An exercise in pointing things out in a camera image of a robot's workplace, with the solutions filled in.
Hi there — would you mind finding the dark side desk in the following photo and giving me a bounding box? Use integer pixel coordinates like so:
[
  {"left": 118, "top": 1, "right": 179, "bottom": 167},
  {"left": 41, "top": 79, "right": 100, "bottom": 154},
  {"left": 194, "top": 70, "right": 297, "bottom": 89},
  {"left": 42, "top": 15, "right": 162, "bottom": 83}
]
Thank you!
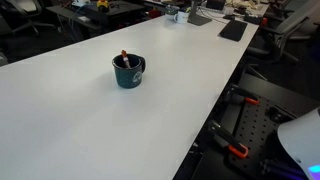
[{"left": 47, "top": 0, "right": 146, "bottom": 39}]

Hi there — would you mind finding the orange handled clamp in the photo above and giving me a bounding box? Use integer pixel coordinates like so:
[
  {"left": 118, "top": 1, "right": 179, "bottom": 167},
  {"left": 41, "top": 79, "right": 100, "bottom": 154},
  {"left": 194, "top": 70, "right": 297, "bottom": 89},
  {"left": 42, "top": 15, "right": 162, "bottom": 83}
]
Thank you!
[
  {"left": 208, "top": 120, "right": 249, "bottom": 159},
  {"left": 228, "top": 84, "right": 259, "bottom": 105}
]

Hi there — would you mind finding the grey monitor stand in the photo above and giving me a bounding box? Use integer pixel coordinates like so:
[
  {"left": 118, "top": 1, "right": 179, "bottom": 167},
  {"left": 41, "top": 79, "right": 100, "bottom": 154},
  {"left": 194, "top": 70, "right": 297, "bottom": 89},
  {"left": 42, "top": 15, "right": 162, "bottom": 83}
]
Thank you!
[{"left": 188, "top": 0, "right": 211, "bottom": 26}]

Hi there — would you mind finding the orange capped marker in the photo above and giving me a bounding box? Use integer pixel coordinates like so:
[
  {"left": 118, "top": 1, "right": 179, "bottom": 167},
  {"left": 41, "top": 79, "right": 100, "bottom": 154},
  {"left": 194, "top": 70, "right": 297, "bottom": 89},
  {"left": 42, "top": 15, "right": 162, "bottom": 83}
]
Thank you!
[{"left": 121, "top": 50, "right": 131, "bottom": 68}]

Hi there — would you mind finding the black office chair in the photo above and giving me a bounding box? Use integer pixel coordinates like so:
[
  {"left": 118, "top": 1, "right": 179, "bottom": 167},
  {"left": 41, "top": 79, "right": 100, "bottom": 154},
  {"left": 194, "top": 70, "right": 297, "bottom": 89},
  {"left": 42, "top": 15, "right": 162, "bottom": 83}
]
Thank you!
[{"left": 246, "top": 0, "right": 320, "bottom": 66}]

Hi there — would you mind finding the white mug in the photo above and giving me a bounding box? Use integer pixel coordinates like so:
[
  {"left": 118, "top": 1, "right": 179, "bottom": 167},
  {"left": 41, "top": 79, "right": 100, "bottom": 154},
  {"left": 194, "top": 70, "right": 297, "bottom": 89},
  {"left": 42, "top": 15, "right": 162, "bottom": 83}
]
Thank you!
[{"left": 174, "top": 11, "right": 189, "bottom": 24}]

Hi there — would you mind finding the orange handled clamp far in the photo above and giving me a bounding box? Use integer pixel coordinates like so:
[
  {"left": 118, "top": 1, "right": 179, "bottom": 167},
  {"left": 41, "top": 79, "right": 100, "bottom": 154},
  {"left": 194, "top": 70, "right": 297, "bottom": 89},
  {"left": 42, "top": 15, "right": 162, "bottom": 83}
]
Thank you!
[{"left": 228, "top": 84, "right": 259, "bottom": 105}]

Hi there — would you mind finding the dark teal enamel mug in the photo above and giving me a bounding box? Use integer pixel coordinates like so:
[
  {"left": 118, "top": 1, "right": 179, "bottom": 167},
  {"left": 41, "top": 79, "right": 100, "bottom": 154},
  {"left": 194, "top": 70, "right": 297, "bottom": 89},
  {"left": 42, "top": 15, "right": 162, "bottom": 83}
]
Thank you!
[{"left": 112, "top": 54, "right": 146, "bottom": 89}]

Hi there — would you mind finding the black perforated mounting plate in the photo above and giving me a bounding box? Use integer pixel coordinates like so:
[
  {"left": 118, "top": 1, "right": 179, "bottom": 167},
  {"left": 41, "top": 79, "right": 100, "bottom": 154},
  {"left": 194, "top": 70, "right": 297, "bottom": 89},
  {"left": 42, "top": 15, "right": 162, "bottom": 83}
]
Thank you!
[{"left": 228, "top": 96, "right": 302, "bottom": 180}]

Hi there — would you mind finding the orange handled clamp near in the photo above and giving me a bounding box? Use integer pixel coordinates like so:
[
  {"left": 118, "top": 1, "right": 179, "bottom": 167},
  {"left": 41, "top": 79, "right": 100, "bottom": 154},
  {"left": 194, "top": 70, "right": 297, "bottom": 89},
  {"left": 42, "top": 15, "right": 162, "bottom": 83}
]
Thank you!
[{"left": 208, "top": 120, "right": 249, "bottom": 159}]

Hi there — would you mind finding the black keyboard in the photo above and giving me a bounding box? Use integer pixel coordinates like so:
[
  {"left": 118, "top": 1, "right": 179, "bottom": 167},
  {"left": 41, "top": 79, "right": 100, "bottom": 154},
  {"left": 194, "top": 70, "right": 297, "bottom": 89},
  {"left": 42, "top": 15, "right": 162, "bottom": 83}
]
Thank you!
[{"left": 219, "top": 20, "right": 247, "bottom": 41}]

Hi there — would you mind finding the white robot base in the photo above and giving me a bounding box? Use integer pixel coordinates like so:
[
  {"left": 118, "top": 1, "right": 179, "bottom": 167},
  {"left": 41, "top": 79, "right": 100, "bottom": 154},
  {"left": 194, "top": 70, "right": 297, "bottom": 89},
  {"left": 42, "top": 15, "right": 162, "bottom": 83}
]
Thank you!
[{"left": 277, "top": 107, "right": 320, "bottom": 180}]

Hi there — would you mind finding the yellow red toy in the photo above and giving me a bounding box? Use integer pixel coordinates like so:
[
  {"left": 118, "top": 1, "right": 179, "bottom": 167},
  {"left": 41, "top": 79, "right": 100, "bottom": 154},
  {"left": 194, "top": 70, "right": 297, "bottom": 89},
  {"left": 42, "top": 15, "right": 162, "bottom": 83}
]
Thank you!
[{"left": 96, "top": 0, "right": 109, "bottom": 12}]

